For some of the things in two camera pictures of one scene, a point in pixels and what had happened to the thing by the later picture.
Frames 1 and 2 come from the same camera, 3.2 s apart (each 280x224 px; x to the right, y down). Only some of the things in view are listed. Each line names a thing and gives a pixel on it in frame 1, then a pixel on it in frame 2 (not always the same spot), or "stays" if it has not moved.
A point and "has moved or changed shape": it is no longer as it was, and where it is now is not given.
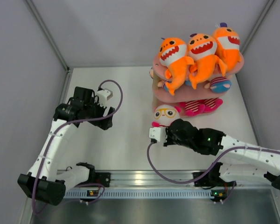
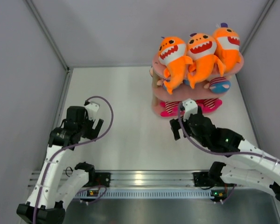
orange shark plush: x=228 y=47 stays
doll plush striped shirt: x=220 y=84 stays
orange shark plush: x=201 y=49 stays
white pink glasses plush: x=164 y=115 has moved or changed shape
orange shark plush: x=172 y=55 stays
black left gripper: x=104 y=124 to x=91 y=134
